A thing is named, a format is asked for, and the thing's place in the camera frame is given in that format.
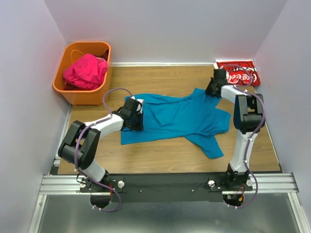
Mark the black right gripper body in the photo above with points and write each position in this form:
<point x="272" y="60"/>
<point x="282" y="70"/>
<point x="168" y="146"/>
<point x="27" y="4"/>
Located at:
<point x="209" y="90"/>

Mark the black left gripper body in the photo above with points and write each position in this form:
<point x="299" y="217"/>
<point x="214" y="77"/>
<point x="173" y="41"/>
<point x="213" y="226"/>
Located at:
<point x="137" y="121"/>

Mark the blue t shirt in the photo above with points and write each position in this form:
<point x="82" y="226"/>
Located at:
<point x="194" y="117"/>

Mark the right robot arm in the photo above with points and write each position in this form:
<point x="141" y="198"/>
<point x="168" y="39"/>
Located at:
<point x="248" y="119"/>

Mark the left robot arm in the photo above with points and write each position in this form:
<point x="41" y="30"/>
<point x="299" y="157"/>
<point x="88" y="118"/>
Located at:
<point x="80" y="143"/>

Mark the folded red coca-cola shirt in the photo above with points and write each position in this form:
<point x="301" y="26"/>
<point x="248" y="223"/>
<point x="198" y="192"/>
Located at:
<point x="239" y="72"/>

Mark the pink t shirt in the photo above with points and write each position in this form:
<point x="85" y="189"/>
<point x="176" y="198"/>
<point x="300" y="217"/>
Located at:
<point x="87" y="73"/>

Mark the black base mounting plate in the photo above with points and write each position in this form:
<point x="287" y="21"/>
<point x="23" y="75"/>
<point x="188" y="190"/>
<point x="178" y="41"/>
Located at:
<point x="169" y="187"/>

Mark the orange plastic laundry basket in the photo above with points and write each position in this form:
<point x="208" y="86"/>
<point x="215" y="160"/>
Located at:
<point x="71" y="54"/>

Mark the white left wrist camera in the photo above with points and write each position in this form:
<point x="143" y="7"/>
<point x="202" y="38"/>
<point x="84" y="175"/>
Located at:
<point x="140" y="106"/>

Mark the aluminium extrusion rail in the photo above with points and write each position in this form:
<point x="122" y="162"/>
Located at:
<point x="67" y="185"/>

